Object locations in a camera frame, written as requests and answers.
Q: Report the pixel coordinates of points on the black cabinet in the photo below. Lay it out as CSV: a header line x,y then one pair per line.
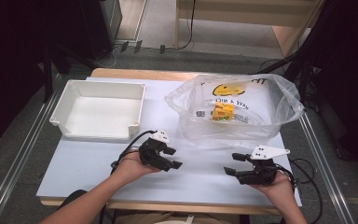
x,y
102,28

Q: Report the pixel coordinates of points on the person's right hand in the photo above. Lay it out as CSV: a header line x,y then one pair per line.
x,y
276,188

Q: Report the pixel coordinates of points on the dark curtain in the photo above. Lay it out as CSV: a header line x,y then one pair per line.
x,y
9,68
351,77

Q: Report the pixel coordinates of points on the yellow juice carton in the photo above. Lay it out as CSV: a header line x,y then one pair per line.
x,y
223,112

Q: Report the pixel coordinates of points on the clear plastic bag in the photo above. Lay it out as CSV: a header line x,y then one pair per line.
x,y
261,102

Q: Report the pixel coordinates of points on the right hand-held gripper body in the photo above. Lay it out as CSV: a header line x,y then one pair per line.
x,y
262,172

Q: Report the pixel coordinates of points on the aluminium rail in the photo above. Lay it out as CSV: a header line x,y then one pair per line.
x,y
326,174
18,158

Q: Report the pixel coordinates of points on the person's beige clothing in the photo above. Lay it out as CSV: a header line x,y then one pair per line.
x,y
174,218

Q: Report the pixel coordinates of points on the white plastic bin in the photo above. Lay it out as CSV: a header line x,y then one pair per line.
x,y
102,115

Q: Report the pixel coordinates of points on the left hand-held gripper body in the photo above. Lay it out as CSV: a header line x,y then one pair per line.
x,y
152,152

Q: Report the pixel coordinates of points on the light wooden shelf unit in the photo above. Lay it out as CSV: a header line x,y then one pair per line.
x,y
230,12

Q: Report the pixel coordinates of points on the black metal stand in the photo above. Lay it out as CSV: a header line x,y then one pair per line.
x,y
301,71
48,77

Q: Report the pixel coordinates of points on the person's left hand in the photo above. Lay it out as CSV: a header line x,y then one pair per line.
x,y
132,168

